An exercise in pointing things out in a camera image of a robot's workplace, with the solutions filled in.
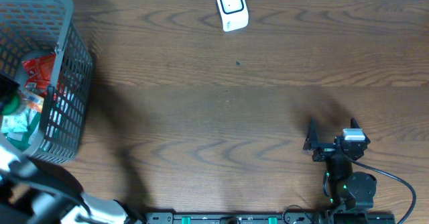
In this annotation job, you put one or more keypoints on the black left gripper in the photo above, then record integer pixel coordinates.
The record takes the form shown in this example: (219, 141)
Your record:
(5, 87)

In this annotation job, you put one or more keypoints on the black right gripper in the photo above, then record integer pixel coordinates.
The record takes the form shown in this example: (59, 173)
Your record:
(313, 143)

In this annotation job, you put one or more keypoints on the green lid seasoning jar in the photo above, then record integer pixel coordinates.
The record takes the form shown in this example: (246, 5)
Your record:
(10, 104)

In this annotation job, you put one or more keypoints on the orange snack packet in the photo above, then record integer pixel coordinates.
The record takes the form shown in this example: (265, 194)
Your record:
(34, 101)

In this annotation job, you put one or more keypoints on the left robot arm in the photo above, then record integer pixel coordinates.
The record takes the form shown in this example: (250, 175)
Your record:
(33, 191)

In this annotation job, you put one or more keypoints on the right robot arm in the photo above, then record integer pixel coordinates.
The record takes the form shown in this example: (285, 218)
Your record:
(351, 192)

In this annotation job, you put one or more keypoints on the white barcode scanner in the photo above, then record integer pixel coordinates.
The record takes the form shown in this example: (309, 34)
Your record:
(234, 14)

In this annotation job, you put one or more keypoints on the red snack packet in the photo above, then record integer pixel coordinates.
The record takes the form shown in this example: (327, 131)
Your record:
(39, 70)

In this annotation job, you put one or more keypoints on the teal white snack packet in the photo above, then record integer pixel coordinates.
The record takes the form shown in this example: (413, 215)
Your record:
(21, 129)

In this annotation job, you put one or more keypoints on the grey plastic mesh basket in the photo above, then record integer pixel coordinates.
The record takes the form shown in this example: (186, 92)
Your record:
(32, 26)

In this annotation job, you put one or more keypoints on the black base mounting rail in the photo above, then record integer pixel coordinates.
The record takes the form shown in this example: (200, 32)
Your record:
(290, 217)

